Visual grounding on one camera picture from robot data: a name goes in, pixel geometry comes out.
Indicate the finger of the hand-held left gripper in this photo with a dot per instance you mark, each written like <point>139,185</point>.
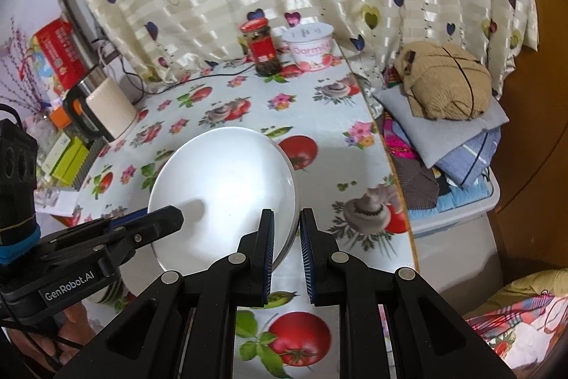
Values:
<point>159,219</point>
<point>128,220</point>

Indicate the vegetable print tablecloth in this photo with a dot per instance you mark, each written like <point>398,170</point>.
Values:
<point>319,112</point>

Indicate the white plastic storage box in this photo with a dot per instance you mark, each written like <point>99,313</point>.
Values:
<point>448,250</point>

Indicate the person's left hand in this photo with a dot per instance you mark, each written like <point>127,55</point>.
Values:
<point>77,330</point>

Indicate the white round plate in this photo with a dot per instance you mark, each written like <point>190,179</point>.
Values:
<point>222,183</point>

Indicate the white yogurt tub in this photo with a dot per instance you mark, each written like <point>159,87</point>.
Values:
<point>310,50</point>

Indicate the dark dotted cloth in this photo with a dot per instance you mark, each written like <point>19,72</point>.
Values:
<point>415,183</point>

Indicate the grey folded cloth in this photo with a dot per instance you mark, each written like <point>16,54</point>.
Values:
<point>426,139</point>

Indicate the tan knitted sweater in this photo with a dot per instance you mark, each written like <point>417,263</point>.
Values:
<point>443,81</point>

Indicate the brown wooden door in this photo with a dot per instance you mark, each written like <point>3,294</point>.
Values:
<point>541,139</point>

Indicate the bright green box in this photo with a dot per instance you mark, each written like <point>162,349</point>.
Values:
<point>71,166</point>

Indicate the colourful floral cloth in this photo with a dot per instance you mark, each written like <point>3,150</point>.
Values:
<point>399,143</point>

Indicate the pale green labelled box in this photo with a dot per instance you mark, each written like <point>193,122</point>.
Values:
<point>55,155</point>

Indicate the grey chevron patterned box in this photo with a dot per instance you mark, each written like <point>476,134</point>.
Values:
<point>91,163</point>

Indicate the white electric kettle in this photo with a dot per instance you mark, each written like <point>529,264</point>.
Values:
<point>111,108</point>

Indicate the blue striped folded cloth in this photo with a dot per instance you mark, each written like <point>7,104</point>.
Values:
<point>470,161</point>

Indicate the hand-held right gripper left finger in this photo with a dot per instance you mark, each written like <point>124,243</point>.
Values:
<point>268,254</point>

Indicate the colourful plaid blanket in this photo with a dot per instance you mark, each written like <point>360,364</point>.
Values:
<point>514,317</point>

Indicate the red cardboard box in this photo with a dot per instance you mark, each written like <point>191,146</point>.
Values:
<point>57,50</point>

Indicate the orange box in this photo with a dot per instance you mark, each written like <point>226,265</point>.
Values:
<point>60,117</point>

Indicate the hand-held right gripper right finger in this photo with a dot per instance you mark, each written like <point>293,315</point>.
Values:
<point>307,259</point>

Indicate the white cardboard box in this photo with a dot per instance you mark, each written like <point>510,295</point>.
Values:
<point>62,201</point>

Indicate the red label glass jar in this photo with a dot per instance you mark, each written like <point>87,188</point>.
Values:
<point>262,50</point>

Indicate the purple artificial flower branches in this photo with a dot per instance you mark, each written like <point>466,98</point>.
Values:
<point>20,72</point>

